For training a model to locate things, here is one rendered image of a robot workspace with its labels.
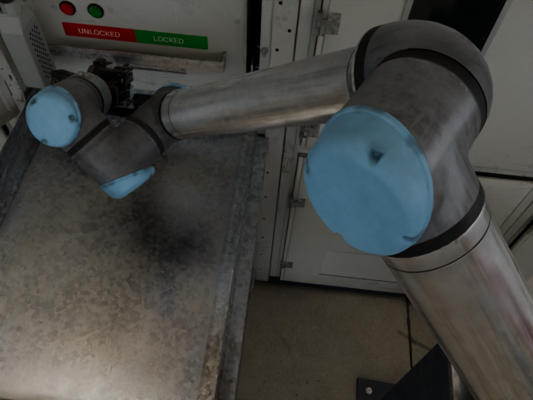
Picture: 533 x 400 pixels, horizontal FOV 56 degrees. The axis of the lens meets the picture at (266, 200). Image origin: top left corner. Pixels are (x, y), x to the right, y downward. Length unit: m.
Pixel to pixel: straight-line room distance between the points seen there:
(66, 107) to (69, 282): 0.40
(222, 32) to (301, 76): 0.52
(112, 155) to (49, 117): 0.11
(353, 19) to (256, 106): 0.38
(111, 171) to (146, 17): 0.40
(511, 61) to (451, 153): 0.70
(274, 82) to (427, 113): 0.29
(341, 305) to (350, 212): 1.56
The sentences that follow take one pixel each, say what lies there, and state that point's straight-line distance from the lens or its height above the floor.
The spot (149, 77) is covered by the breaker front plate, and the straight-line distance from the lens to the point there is 1.26.
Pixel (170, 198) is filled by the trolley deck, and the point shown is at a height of 0.85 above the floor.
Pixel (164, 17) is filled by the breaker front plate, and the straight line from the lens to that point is 1.14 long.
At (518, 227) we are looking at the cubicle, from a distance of 1.66.
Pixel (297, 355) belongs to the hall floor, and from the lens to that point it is 1.89.
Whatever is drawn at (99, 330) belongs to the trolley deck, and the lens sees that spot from 1.05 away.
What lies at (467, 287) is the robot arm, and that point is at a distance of 0.49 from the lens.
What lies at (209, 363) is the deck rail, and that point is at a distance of 0.99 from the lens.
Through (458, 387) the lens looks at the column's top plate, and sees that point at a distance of 1.17.
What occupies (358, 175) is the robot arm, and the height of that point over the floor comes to 1.49.
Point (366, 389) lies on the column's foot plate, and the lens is 1.88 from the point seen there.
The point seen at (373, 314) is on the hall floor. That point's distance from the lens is 1.99.
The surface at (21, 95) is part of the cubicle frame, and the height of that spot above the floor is 0.90.
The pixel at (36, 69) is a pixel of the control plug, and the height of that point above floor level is 1.06.
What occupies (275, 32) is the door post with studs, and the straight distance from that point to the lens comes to 1.06.
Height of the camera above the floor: 1.80
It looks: 56 degrees down
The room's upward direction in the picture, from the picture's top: 5 degrees clockwise
